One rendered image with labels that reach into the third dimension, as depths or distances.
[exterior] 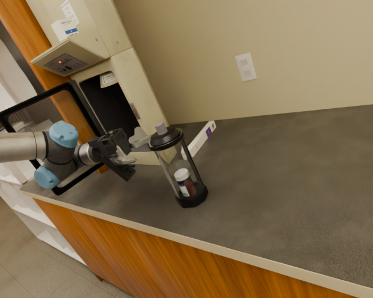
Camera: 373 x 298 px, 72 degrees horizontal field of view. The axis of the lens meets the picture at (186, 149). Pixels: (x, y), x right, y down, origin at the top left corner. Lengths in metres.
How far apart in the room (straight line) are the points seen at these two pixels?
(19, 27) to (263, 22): 0.95
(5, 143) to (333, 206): 0.79
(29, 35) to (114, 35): 0.40
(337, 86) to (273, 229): 0.66
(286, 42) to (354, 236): 0.73
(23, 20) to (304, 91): 1.15
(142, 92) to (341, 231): 0.78
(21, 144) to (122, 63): 0.45
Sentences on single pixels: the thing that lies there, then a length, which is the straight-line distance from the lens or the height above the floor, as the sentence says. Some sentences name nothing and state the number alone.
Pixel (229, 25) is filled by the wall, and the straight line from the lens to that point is 1.17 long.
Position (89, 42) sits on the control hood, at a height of 1.47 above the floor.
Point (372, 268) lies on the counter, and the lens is 0.58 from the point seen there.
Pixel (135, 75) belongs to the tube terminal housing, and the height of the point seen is 1.31.
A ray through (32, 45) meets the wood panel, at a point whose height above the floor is 1.57.
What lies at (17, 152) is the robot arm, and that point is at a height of 1.29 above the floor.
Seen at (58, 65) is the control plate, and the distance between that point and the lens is 1.13.
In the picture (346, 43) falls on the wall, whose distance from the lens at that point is 1.07.
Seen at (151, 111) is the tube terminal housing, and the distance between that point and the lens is 1.05.
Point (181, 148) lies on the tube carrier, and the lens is 0.70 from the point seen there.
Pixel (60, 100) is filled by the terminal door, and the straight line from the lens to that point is 1.21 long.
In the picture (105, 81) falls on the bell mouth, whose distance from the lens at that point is 1.10.
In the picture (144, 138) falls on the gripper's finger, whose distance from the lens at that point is 0.84.
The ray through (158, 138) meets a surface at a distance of 0.69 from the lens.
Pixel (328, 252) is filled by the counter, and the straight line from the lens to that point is 0.60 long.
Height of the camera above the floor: 1.41
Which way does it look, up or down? 24 degrees down
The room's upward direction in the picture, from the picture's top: 24 degrees counter-clockwise
